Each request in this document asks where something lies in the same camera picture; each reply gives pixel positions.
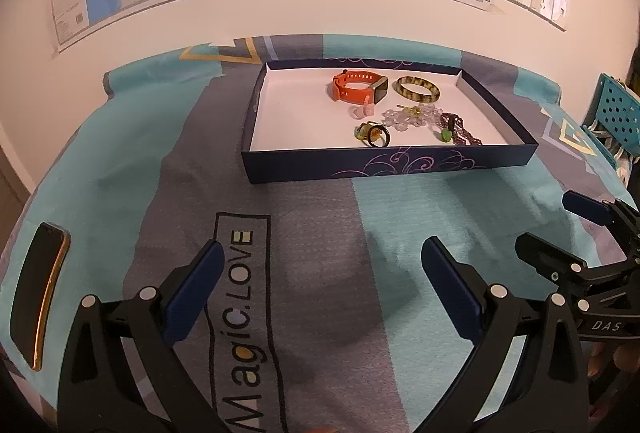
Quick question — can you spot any green yellow mottled bangle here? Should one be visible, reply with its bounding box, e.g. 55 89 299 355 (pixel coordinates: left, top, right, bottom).
391 76 442 105

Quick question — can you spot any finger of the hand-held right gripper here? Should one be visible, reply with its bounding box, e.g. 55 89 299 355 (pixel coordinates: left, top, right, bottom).
515 233 608 286
561 190 640 234

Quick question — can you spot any navy cardboard tray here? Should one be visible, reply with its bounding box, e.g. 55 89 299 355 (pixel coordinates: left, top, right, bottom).
241 58 540 185

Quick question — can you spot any teal grey printed blanket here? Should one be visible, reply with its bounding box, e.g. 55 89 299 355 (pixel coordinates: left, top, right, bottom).
0 33 640 433

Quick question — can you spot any black smartphone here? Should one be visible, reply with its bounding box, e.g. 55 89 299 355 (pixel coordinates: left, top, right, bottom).
9 222 72 371

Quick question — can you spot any dark purple bead bracelet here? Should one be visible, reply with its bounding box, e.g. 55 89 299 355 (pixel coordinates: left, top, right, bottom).
440 112 485 146

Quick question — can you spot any small white wall switch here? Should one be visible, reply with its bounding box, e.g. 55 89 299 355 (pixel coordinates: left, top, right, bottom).
552 0 571 31

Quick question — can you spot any orange smart watch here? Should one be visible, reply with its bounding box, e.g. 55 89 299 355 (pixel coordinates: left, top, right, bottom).
331 69 388 106

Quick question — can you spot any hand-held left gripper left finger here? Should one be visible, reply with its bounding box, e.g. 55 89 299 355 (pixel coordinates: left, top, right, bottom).
57 238 226 433

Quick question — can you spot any person's right hand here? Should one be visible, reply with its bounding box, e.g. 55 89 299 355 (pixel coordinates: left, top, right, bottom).
582 342 640 386

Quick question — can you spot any blue perforated basket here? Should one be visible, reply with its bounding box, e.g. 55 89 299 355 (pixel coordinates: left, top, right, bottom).
582 73 640 164

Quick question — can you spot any clear crystal bead bracelet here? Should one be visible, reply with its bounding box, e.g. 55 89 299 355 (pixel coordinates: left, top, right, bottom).
382 103 443 131

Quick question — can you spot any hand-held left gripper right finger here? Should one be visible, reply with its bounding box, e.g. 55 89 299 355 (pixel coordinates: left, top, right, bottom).
421 235 591 433

